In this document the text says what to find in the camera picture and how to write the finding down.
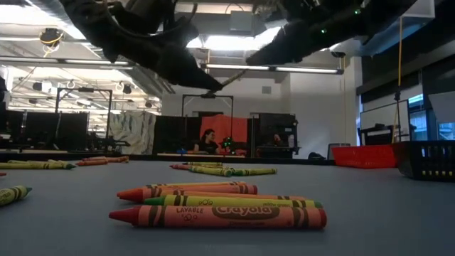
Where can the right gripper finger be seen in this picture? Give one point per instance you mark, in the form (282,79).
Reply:
(284,48)

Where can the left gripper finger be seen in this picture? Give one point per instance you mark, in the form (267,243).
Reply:
(185,71)

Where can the pink crayon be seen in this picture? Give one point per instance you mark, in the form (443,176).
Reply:
(179,166)

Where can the black plastic basket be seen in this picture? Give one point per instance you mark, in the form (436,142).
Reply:
(426,160)

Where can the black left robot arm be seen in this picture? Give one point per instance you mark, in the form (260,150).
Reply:
(89,25)

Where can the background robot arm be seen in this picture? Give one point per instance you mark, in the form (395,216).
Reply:
(227,143)

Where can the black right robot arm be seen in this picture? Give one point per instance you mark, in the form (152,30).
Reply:
(384,14)

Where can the grey ceiling box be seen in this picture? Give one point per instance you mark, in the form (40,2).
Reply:
(241,21)

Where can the black ceiling spotlight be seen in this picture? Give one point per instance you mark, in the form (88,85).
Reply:
(37,86)
(127,89)

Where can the black partition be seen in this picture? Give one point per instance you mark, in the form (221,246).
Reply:
(174,133)
(46,128)

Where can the orange cloth panel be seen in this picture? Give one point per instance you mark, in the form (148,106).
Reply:
(231,126)

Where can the black shelf cabinet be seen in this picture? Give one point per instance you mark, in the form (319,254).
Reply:
(275,122)

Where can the person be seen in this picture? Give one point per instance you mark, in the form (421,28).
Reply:
(278,139)
(208,144)

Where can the white patterned sheet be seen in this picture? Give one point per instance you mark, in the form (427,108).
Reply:
(131,131)

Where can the black bag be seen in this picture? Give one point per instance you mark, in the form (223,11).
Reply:
(316,155)

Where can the grey panel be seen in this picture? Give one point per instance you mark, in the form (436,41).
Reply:
(338,146)

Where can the whiteboard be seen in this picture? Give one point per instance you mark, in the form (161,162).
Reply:
(385,115)

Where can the red crayon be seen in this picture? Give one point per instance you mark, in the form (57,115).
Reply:
(231,217)
(106,159)

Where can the dark equipment desk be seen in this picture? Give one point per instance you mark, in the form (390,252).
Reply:
(377,133)

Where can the red plastic basket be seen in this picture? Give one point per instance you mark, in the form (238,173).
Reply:
(362,156)

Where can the blue window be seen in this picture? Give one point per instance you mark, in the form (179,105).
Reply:
(416,113)

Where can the blue-grey table mat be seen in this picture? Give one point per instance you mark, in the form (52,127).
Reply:
(355,220)

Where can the black frame stand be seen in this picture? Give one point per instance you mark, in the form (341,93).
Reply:
(208,95)
(83,89)

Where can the black security camera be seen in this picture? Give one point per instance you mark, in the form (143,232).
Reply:
(337,54)

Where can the wall vent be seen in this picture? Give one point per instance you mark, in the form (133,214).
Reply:
(266,90)

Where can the black aluminium table frame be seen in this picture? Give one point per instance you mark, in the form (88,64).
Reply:
(149,157)

